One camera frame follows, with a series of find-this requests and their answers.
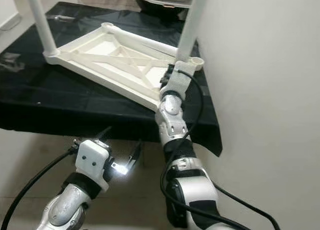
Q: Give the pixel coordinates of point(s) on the white plastic table top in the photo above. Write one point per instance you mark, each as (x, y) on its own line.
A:
(105, 50)

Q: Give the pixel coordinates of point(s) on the clear tape strip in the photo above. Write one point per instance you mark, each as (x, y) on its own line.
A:
(63, 18)

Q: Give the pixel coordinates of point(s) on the crumpled clear tape patch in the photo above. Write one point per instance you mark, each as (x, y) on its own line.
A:
(13, 64)

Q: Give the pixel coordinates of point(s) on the black wok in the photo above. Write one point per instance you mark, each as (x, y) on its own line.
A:
(150, 9)

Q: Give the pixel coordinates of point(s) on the black tablecloth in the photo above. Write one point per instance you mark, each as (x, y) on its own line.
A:
(70, 100)

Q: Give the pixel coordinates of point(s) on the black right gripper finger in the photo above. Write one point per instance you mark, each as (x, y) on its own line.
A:
(166, 70)

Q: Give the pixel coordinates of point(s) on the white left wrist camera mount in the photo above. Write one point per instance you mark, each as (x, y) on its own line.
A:
(92, 160)

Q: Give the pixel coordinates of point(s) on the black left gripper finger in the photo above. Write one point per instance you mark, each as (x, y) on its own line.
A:
(135, 155)
(103, 134)

